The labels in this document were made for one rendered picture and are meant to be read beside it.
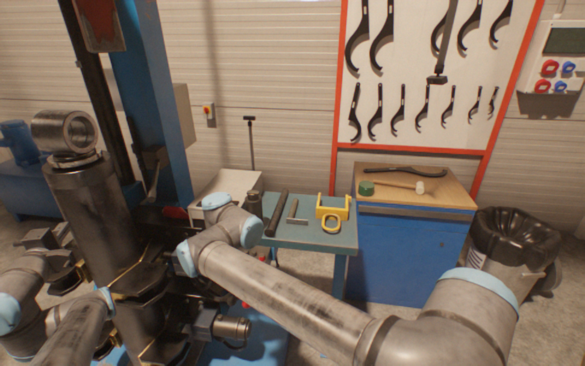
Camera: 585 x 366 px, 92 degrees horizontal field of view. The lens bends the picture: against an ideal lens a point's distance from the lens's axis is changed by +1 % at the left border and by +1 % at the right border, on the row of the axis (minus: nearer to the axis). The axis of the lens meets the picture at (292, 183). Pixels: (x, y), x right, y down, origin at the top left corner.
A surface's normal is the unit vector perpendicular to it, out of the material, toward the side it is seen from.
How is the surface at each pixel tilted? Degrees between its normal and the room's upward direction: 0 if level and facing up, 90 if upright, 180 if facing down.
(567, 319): 0
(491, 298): 18
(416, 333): 13
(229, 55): 90
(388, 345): 23
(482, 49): 90
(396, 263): 90
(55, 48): 90
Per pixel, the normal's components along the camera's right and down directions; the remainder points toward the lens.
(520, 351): 0.00, -0.88
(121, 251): 0.79, 0.29
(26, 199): -0.16, 0.47
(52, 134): -0.13, 0.25
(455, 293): -0.29, -0.93
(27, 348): 0.57, 0.39
